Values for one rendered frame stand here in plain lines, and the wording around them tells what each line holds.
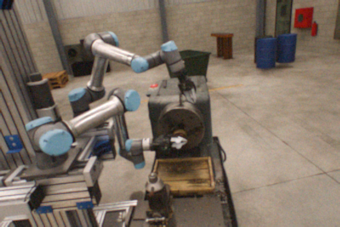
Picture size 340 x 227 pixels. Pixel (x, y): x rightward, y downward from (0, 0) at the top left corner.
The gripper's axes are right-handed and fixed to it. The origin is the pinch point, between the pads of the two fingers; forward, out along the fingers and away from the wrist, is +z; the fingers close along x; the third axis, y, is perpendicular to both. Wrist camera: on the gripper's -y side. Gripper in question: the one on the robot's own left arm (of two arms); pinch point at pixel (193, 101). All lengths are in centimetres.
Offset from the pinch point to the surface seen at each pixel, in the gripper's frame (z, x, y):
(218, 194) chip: 71, -12, -2
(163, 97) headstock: -1.3, -22.2, -28.8
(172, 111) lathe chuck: 4.6, -16.6, -9.3
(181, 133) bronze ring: 15.6, -14.3, 2.3
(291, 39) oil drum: 151, 282, -658
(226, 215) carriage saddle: 40, -2, 47
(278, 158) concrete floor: 155, 51, -126
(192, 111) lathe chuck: 9.6, -4.9, -9.2
